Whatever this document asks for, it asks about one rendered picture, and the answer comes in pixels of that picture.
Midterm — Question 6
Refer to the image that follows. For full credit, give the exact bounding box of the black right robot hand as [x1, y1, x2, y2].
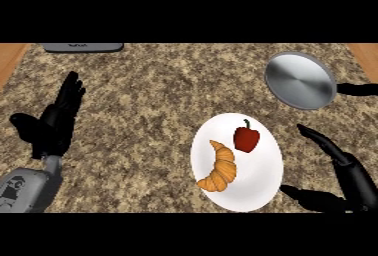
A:
[279, 123, 378, 214]

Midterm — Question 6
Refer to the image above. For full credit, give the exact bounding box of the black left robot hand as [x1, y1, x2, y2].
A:
[9, 70, 87, 160]

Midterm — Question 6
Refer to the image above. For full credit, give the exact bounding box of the white oval plate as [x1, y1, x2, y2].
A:
[189, 112, 285, 213]

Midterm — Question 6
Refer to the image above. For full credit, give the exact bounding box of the golden croissant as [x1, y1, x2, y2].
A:
[195, 139, 238, 193]

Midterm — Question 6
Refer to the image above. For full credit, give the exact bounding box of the grey steel pan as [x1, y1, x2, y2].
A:
[264, 51, 378, 111]

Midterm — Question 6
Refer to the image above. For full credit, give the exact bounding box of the grey flat appliance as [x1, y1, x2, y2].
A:
[40, 43, 125, 54]

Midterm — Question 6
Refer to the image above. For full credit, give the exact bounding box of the red bell pepper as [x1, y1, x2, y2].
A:
[232, 118, 261, 154]

